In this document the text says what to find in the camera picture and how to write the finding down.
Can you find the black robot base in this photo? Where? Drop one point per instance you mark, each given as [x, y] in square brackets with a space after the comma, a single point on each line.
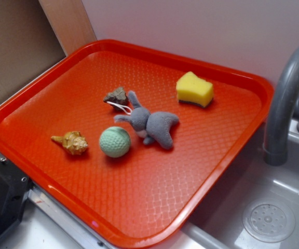
[14, 191]

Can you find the green dimpled ball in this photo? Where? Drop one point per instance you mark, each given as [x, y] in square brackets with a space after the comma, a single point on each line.
[115, 142]

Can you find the grey plush bunny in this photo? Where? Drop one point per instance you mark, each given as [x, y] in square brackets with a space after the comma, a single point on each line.
[151, 127]

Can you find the red plastic tray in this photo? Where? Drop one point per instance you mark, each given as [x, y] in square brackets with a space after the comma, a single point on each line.
[144, 197]

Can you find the grey rock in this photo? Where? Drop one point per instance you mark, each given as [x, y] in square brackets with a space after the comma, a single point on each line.
[118, 96]

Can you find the yellow sponge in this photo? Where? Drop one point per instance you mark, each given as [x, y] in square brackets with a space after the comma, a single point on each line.
[192, 89]

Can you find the brown seashell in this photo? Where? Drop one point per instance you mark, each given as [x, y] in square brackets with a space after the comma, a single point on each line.
[72, 142]

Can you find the grey toy sink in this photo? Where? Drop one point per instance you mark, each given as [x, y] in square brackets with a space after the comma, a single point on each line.
[252, 205]

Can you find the brown cardboard panel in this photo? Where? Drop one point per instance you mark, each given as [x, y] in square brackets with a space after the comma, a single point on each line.
[35, 35]

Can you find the grey toy faucet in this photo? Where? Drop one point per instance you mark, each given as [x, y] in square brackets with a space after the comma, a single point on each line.
[283, 108]

